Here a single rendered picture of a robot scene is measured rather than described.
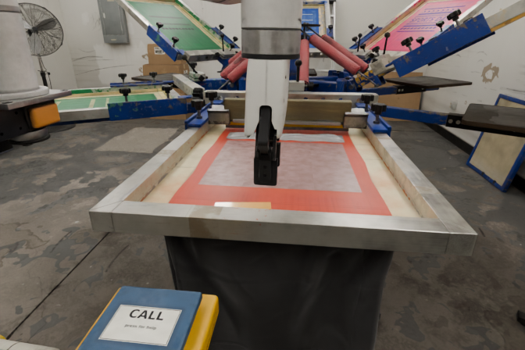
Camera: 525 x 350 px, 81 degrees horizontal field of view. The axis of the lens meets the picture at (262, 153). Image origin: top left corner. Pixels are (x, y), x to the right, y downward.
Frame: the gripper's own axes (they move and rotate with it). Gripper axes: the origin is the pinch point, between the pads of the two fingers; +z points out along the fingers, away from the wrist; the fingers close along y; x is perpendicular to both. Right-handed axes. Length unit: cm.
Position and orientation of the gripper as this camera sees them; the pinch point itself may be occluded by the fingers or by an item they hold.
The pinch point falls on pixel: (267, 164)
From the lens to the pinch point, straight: 45.3
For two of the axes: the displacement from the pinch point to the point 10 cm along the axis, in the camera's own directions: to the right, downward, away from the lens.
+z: -0.2, 9.3, 3.6
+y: -1.1, 3.6, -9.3
